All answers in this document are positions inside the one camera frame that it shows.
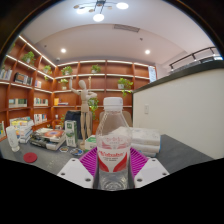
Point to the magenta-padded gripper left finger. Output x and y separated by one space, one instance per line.
75 171

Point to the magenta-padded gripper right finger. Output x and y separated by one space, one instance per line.
151 170

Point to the clear plastic water bottle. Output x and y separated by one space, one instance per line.
113 146

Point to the round printed sticker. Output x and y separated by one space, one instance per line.
64 149
76 152

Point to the small green white box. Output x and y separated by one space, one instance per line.
90 142

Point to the tall green white carton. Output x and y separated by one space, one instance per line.
71 133

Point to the flat round red coaster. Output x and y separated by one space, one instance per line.
30 157

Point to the chair with dark jacket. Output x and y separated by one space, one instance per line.
73 116

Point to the wooden artist mannequin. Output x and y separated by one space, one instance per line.
84 103

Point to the wooden bookshelf unit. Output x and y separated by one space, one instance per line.
43 90

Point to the recessed ceiling light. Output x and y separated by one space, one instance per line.
147 52
63 50

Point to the ceiling air vent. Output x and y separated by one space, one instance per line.
126 28

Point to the branched ceiling lamp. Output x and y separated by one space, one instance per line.
98 8

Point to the white wall switch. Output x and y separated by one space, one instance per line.
146 109

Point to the white wall poster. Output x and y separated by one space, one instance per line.
152 74

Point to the black ceiling track rail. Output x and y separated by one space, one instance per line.
193 55

